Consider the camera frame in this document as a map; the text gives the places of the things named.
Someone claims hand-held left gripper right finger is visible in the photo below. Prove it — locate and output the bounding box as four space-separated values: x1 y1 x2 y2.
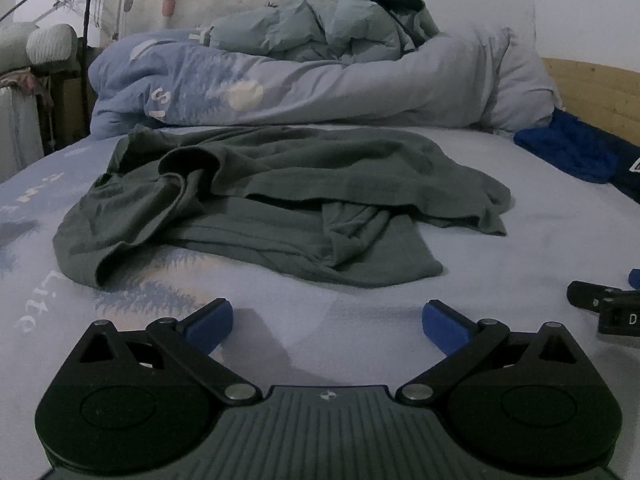
394 300 587 404

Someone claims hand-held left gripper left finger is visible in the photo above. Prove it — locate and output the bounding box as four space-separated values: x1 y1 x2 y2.
69 298 262 404

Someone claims grey-green shirt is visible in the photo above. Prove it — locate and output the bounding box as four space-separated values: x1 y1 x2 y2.
52 125 513 289

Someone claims light blue printed bed sheet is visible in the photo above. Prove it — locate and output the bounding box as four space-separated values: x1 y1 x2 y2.
0 122 640 401

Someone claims dark navy garment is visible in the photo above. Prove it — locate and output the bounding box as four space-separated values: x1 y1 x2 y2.
607 127 640 196

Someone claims dark blue garment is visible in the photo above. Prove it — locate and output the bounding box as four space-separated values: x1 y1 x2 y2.
514 109 621 185

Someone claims wooden headboard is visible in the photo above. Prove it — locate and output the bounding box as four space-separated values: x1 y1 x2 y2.
541 56 640 133

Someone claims light blue printed duvet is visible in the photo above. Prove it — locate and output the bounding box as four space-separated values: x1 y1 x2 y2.
89 25 563 136

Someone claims white hanging cloth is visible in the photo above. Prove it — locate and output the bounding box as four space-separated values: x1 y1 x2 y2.
0 85 46 181

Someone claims grey teal jacket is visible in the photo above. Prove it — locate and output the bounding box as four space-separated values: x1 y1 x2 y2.
207 0 453 66

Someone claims white padded cushion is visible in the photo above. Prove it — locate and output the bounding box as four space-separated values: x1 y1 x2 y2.
0 22 79 72

